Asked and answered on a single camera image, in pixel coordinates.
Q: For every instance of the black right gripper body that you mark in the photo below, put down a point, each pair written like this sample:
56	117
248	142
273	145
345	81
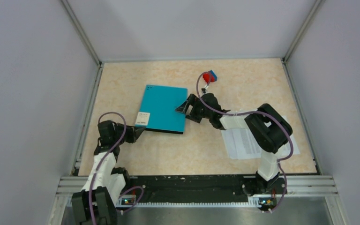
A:
198	111

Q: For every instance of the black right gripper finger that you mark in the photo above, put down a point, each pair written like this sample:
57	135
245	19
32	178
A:
183	108
191	99

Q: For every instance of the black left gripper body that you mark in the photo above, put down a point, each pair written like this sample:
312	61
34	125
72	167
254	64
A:
129	136

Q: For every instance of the teal and black file folder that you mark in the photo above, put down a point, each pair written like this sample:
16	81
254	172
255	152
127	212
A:
157	110

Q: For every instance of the white printed paper stack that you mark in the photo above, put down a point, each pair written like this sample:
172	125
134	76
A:
248	141

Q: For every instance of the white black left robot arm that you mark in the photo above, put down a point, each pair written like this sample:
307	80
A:
95	203

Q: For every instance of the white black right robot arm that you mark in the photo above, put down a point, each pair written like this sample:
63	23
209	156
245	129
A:
267	170

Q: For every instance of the red and blue toy block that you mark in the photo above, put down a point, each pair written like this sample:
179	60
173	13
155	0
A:
209	77

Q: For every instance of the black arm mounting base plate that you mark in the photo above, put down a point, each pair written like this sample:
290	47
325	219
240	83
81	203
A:
203	188

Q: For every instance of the aluminium front frame rail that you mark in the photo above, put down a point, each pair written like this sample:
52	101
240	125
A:
310	200

